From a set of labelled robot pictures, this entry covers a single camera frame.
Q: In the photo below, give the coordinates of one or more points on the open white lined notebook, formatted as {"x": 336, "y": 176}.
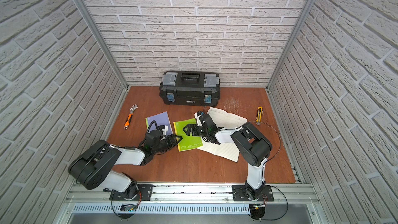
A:
{"x": 226, "y": 149}

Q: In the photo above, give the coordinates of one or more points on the aluminium corner post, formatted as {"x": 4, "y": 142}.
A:
{"x": 89, "y": 19}
{"x": 293, "y": 35}

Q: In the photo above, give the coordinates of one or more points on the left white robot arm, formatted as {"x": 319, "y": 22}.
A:
{"x": 94, "y": 167}

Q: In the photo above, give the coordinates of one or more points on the green cover notebook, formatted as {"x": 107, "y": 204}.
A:
{"x": 188, "y": 142}

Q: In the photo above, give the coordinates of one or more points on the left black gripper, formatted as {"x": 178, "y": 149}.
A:
{"x": 168, "y": 141}

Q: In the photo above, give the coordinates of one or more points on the orange handled adjustable wrench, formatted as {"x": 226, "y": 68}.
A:
{"x": 129, "y": 118}

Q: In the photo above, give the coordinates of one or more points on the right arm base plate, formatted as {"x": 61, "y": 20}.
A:
{"x": 247, "y": 193}

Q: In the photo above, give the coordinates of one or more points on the left aluminium corner post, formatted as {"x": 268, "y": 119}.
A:
{"x": 89, "y": 19}

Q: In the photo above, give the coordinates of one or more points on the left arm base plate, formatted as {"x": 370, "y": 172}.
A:
{"x": 138, "y": 192}

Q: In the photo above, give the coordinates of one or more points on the yellow utility knife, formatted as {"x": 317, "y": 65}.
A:
{"x": 259, "y": 115}

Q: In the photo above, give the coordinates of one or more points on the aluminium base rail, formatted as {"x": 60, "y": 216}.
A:
{"x": 188, "y": 198}

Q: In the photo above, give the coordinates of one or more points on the black plastic toolbox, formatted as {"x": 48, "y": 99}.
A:
{"x": 190, "y": 88}

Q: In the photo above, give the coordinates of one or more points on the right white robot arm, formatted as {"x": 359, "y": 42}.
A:
{"x": 251, "y": 143}

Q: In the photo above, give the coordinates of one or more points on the purple cover notebook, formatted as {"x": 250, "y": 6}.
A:
{"x": 161, "y": 119}

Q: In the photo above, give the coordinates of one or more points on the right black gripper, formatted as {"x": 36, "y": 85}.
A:
{"x": 195, "y": 127}

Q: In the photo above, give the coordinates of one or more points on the right aluminium corner post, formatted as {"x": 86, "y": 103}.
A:
{"x": 293, "y": 35}

